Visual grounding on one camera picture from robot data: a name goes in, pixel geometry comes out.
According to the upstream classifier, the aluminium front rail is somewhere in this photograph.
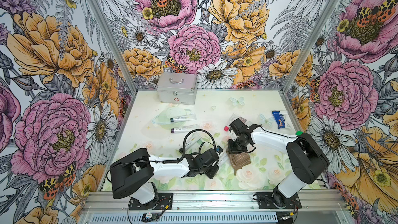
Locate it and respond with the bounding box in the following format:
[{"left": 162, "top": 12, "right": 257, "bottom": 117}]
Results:
[{"left": 79, "top": 189, "right": 354, "bottom": 224}]

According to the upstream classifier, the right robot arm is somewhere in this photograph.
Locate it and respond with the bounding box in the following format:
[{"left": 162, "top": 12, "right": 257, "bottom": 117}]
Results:
[{"left": 228, "top": 118, "right": 330, "bottom": 209}]

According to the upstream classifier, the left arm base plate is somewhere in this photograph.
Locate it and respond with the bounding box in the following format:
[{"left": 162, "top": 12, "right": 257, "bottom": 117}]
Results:
[{"left": 128, "top": 193, "right": 174, "bottom": 211}]

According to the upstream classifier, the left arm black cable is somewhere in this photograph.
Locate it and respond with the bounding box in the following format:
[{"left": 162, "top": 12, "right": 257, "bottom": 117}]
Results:
[{"left": 105, "top": 129, "right": 218, "bottom": 200}]

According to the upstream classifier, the purple cap toothpaste tube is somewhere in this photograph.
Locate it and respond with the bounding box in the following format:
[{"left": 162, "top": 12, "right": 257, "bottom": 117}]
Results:
[
  {"left": 171, "top": 124, "right": 198, "bottom": 133},
  {"left": 218, "top": 153, "right": 229, "bottom": 167}
]

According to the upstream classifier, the silver metal first-aid case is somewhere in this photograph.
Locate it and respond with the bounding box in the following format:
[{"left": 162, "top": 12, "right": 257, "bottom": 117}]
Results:
[{"left": 156, "top": 72, "right": 198, "bottom": 105}]

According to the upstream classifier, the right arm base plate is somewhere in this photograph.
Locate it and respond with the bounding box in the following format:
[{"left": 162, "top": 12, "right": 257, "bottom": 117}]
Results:
[{"left": 252, "top": 191, "right": 302, "bottom": 209}]

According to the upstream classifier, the dark green cap toothpaste tube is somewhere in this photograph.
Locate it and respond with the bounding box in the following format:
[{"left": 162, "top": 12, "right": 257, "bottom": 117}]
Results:
[{"left": 170, "top": 114, "right": 197, "bottom": 123}]

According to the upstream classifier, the blue bandage packet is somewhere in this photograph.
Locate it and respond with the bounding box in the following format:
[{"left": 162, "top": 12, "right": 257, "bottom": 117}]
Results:
[{"left": 272, "top": 111, "right": 287, "bottom": 129}]

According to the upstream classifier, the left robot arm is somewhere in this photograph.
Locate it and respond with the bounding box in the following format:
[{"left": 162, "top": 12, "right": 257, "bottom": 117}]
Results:
[{"left": 109, "top": 148, "right": 219, "bottom": 205}]

